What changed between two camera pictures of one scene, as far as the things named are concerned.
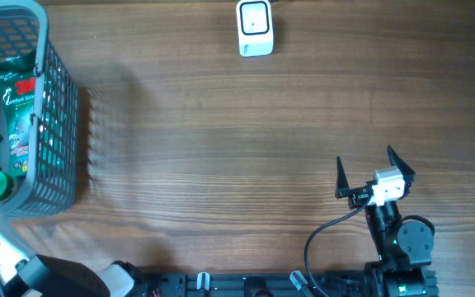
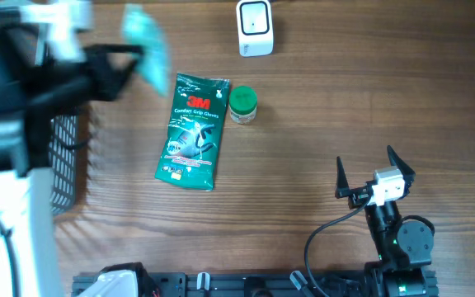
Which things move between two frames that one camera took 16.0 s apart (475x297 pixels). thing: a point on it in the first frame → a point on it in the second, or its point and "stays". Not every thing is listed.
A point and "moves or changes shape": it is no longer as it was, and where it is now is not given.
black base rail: [251, 285] stays
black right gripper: [358, 195] stays
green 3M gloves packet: [16, 77] moves or changes shape
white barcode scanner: [255, 20] stays
